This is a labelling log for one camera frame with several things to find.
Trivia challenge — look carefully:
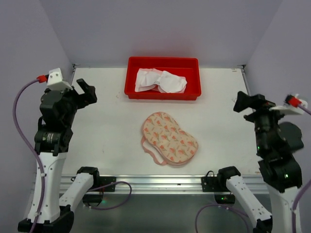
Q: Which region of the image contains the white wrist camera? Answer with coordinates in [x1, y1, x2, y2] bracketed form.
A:
[269, 94, 311, 115]
[36, 68, 73, 91]

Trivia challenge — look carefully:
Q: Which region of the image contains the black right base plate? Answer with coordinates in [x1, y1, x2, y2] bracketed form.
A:
[201, 170, 221, 192]

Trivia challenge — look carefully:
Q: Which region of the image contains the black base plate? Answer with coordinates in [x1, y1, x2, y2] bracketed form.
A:
[99, 176, 117, 192]
[201, 170, 221, 192]

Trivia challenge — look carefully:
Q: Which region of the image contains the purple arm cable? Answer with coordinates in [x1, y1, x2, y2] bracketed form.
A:
[12, 80, 132, 233]
[194, 103, 311, 233]

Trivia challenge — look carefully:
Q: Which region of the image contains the floral mesh laundry bag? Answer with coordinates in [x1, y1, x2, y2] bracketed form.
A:
[141, 112, 199, 166]

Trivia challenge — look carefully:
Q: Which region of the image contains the aluminium mounting rail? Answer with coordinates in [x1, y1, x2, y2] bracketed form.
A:
[60, 175, 268, 195]

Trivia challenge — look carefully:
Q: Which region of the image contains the pink bra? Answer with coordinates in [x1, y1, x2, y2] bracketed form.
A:
[147, 84, 162, 93]

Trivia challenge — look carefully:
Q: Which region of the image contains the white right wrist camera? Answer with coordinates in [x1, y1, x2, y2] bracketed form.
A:
[269, 94, 311, 115]

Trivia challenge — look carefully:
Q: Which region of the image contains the red plastic tray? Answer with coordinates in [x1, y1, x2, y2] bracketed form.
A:
[124, 56, 202, 100]

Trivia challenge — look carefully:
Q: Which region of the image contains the white bra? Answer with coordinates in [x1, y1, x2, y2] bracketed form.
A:
[135, 68, 188, 94]

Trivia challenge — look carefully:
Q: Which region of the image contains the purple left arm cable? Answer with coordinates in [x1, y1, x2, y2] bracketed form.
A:
[12, 80, 132, 233]

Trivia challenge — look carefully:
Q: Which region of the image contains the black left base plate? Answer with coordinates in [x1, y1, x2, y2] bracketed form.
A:
[99, 176, 117, 192]

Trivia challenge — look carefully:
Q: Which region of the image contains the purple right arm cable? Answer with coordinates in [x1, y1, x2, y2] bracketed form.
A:
[194, 103, 311, 233]

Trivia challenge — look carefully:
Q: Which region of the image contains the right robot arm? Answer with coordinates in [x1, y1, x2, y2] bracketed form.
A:
[217, 91, 308, 233]

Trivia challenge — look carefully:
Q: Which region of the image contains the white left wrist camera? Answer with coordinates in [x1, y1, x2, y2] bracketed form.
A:
[36, 68, 73, 91]

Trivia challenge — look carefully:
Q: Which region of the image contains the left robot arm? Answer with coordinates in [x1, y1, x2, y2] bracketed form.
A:
[17, 79, 99, 233]

